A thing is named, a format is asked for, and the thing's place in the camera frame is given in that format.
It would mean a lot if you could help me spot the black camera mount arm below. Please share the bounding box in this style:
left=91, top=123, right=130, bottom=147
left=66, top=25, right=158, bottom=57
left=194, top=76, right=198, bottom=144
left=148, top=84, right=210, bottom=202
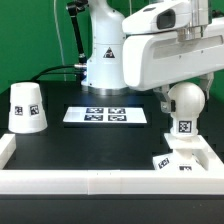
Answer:
left=66, top=0, right=88, bottom=64

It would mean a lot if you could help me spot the white thin cable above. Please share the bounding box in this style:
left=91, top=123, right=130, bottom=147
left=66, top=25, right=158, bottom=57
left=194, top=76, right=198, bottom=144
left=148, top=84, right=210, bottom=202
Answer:
left=53, top=0, right=68, bottom=82

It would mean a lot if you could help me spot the black cable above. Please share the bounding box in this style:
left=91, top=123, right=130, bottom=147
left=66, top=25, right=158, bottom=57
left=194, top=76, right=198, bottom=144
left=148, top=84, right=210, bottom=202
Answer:
left=30, top=64, right=88, bottom=83

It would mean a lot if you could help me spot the white lamp shade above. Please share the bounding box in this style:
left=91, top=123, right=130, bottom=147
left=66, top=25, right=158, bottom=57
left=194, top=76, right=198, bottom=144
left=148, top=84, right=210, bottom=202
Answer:
left=8, top=82, right=47, bottom=134

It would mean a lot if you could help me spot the white lamp base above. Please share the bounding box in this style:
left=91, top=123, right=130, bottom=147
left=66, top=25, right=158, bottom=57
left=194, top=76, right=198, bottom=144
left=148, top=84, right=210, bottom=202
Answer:
left=153, top=133, right=204, bottom=172

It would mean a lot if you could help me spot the white lamp bulb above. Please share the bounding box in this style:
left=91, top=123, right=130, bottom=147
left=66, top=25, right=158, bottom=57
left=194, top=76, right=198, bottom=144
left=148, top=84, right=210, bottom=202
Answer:
left=168, top=82, right=205, bottom=139

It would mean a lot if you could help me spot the white marker sheet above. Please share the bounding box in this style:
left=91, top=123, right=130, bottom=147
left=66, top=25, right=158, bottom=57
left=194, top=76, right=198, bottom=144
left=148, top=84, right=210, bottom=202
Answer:
left=63, top=107, right=147, bottom=124

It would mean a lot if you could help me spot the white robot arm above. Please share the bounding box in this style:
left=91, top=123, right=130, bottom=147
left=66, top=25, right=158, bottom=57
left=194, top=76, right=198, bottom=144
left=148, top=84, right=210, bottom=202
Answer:
left=83, top=0, right=224, bottom=113

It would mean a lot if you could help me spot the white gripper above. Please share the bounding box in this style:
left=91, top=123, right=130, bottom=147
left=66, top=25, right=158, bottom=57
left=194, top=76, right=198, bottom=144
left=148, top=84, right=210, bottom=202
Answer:
left=122, top=0, right=224, bottom=113

